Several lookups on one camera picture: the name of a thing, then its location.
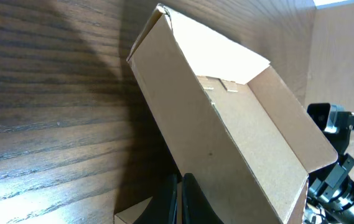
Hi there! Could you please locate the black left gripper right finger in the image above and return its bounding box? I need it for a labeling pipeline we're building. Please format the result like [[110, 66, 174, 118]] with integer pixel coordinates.
[[182, 173, 223, 224]]

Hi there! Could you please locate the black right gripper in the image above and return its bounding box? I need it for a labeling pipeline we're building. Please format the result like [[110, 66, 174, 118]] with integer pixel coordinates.
[[304, 111, 354, 223]]

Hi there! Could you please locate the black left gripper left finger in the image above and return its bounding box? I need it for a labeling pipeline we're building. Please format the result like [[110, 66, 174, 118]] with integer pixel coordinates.
[[134, 174, 177, 224]]

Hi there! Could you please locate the cardboard box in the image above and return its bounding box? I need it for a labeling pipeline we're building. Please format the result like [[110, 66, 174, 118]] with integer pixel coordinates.
[[126, 4, 337, 223]]

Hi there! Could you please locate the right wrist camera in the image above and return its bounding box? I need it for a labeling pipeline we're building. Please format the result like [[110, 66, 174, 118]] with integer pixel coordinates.
[[307, 103, 345, 134]]

